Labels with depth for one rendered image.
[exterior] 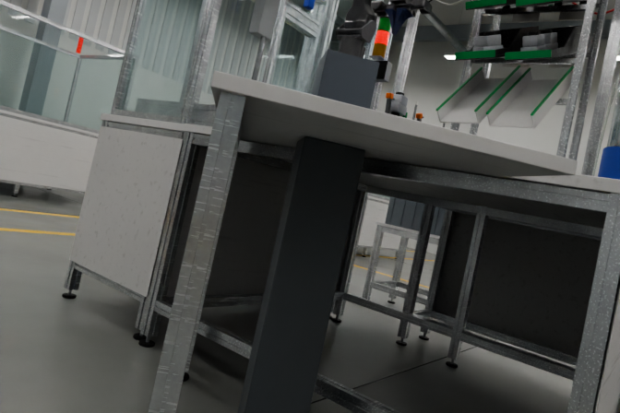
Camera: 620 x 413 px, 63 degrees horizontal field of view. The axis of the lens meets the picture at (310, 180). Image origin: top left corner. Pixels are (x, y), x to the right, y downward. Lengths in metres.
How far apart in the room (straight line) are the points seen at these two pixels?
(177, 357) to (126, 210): 1.37
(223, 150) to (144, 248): 1.28
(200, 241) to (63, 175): 5.78
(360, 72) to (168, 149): 1.02
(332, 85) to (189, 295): 0.65
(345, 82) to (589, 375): 0.86
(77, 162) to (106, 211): 4.35
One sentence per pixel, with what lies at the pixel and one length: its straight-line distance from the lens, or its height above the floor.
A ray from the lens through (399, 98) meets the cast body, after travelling 1.75.
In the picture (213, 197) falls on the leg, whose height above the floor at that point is 0.64.
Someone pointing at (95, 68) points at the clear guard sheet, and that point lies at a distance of 6.79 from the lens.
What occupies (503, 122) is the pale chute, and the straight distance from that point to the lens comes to 1.53.
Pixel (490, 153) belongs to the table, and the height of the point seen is 0.83.
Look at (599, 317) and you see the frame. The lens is 1.27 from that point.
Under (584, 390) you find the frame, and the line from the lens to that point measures 1.30.
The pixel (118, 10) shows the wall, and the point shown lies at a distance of 10.52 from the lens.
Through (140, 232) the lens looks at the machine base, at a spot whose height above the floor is 0.40.
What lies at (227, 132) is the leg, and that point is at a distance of 0.90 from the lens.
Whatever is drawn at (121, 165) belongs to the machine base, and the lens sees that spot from 2.34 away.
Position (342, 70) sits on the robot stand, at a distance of 1.32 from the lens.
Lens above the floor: 0.68
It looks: 2 degrees up
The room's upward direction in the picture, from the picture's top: 12 degrees clockwise
